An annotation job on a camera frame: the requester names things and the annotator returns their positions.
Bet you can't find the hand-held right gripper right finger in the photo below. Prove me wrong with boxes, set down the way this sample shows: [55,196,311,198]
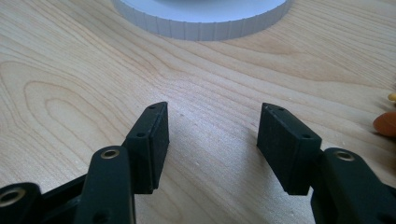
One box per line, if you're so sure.
[256,102,323,197]

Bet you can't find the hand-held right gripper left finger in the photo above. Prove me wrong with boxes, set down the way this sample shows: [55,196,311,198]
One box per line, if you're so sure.
[120,101,171,195]

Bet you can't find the white ribbed round plate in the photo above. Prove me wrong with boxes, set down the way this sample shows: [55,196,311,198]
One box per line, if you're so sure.
[110,0,294,42]

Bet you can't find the orange round piece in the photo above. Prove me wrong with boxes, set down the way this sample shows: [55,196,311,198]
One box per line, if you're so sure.
[373,111,396,138]

